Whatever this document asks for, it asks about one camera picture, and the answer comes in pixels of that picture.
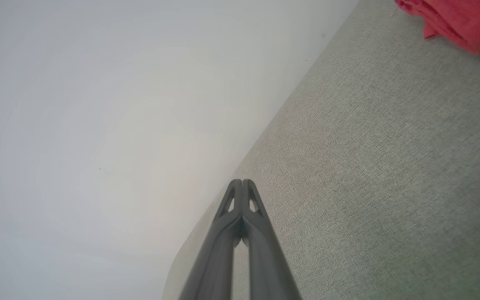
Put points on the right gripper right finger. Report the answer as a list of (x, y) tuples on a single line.
[(267, 258)]

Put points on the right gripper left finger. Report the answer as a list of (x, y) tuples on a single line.
[(215, 258)]

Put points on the red white-trimmed jersey shirt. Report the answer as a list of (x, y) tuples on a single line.
[(461, 18)]

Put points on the grey fabric sofa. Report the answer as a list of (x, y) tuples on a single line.
[(390, 175)]

